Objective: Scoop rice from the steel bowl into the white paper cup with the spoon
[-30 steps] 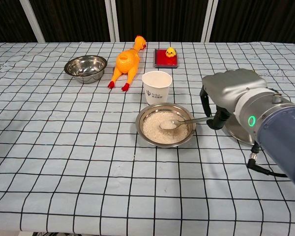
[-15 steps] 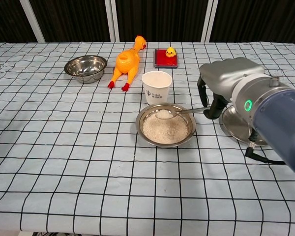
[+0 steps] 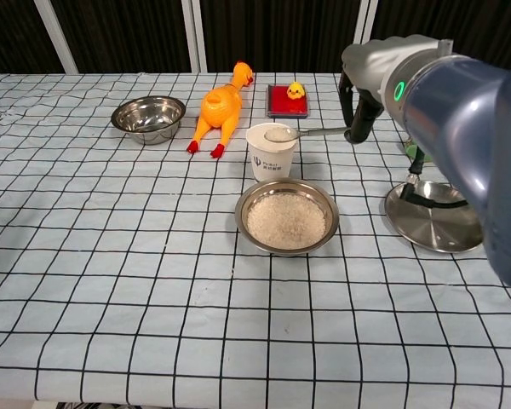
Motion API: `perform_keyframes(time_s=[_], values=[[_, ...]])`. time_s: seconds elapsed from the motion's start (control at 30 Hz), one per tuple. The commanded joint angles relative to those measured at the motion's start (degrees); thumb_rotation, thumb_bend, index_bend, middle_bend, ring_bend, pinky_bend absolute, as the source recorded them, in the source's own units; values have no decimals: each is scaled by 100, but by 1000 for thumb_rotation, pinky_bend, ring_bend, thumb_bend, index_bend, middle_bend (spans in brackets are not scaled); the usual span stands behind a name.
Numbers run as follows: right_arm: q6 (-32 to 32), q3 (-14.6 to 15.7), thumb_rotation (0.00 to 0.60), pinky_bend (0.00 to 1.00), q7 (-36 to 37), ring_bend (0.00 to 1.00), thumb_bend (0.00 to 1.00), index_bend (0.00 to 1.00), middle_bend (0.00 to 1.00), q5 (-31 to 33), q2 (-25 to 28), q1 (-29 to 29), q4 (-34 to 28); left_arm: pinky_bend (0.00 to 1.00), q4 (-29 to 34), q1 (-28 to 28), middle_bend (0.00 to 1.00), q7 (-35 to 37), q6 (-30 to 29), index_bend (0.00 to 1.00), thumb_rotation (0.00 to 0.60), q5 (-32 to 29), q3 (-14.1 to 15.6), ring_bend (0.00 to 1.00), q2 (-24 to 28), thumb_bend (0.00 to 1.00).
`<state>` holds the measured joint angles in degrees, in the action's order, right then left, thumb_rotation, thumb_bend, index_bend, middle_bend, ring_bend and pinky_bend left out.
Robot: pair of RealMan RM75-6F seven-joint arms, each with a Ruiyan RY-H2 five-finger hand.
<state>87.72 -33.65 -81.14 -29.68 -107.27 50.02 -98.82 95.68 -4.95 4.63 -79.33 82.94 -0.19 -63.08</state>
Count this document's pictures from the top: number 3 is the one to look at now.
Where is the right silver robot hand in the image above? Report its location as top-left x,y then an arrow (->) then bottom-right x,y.
338,37 -> 439,145

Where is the metal spoon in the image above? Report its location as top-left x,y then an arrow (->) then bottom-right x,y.
262,125 -> 353,144

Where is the white paper cup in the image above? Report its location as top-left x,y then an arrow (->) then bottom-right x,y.
245,122 -> 299,183

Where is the empty flat metal plate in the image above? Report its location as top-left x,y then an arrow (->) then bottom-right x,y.
383,180 -> 485,254

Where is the white raw rice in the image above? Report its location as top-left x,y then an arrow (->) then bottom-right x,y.
246,193 -> 327,251

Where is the steel bowl with rice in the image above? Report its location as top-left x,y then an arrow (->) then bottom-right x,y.
234,177 -> 341,256

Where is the small yellow chick toy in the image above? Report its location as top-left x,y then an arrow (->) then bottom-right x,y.
285,81 -> 306,101

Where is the red flat box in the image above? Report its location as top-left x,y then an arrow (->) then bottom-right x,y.
267,84 -> 313,119

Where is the green glass jar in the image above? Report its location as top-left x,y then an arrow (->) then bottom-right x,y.
403,135 -> 432,165

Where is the orange rubber chicken toy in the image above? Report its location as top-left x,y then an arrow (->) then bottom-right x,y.
186,60 -> 256,160

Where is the deep steel bowl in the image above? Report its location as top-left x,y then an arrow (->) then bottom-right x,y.
111,95 -> 187,147

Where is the blue checked tablecloth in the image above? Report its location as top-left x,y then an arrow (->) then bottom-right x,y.
0,71 -> 511,404

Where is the white double frame post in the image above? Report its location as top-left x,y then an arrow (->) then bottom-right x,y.
181,0 -> 209,73

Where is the slanted white frame post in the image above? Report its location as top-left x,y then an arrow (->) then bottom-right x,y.
37,0 -> 80,74

